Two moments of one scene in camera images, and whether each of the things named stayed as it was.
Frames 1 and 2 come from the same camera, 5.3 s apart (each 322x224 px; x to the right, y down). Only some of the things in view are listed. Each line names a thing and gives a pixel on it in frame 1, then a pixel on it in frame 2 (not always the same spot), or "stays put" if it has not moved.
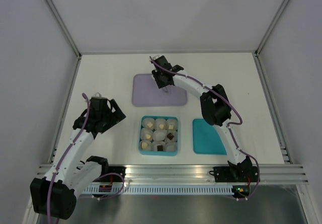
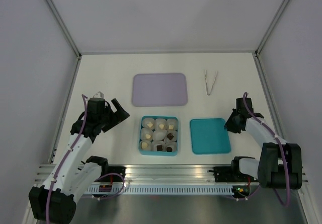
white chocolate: (144, 145) stays put
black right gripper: (160, 84) → (228, 125)
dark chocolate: (170, 136) stays put
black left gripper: (116, 117) stays put
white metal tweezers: (166, 90) → (206, 80)
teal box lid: (207, 139) stays put
